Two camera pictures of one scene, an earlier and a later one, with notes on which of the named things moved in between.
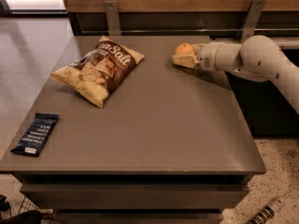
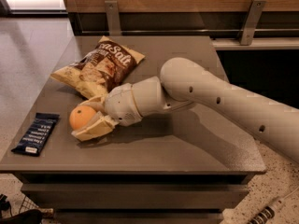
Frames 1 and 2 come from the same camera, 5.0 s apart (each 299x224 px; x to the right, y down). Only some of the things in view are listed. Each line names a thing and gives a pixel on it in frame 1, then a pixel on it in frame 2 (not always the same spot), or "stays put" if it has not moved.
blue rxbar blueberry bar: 35,135 stays put
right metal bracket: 250,19 stays put
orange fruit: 185,49 to 80,116
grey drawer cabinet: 173,146 stays put
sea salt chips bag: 101,69 stays put
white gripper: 206,57 to 120,105
